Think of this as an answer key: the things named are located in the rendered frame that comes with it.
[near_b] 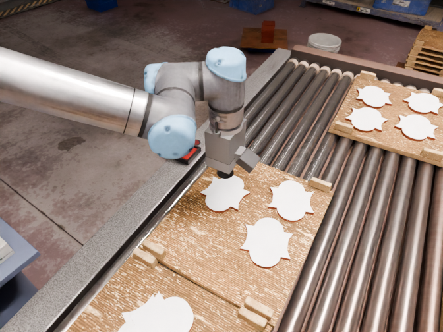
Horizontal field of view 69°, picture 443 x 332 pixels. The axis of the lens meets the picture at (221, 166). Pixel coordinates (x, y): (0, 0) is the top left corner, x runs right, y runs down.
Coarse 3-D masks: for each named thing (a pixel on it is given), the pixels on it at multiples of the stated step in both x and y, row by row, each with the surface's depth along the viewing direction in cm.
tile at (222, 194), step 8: (232, 176) 92; (216, 184) 90; (224, 184) 90; (232, 184) 90; (240, 184) 90; (200, 192) 88; (208, 192) 87; (216, 192) 87; (224, 192) 87; (232, 192) 87; (240, 192) 87; (248, 192) 87; (208, 200) 86; (216, 200) 86; (224, 200) 86; (232, 200) 86; (240, 200) 86; (208, 208) 84; (216, 208) 84; (224, 208) 84; (232, 208) 84
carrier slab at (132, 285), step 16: (128, 272) 72; (144, 272) 72; (160, 272) 72; (112, 288) 70; (128, 288) 70; (144, 288) 70; (160, 288) 70; (176, 288) 70; (192, 288) 70; (96, 304) 67; (112, 304) 67; (128, 304) 67; (192, 304) 67; (208, 304) 67; (224, 304) 67; (80, 320) 65; (96, 320) 65; (112, 320) 65; (208, 320) 65; (224, 320) 65; (240, 320) 65
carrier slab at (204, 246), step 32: (192, 192) 89; (256, 192) 89; (320, 192) 89; (160, 224) 81; (192, 224) 81; (224, 224) 81; (288, 224) 81; (192, 256) 75; (224, 256) 75; (224, 288) 70; (256, 288) 70; (288, 288) 70
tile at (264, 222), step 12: (252, 228) 79; (264, 228) 79; (276, 228) 79; (252, 240) 77; (264, 240) 77; (276, 240) 77; (288, 240) 77; (252, 252) 75; (264, 252) 75; (276, 252) 75; (264, 264) 72; (276, 264) 73
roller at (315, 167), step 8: (360, 72) 139; (328, 128) 113; (328, 136) 108; (336, 136) 110; (320, 144) 107; (328, 144) 106; (320, 152) 103; (328, 152) 104; (312, 160) 101; (320, 160) 100; (312, 168) 98; (320, 168) 99; (304, 176) 97; (312, 176) 96
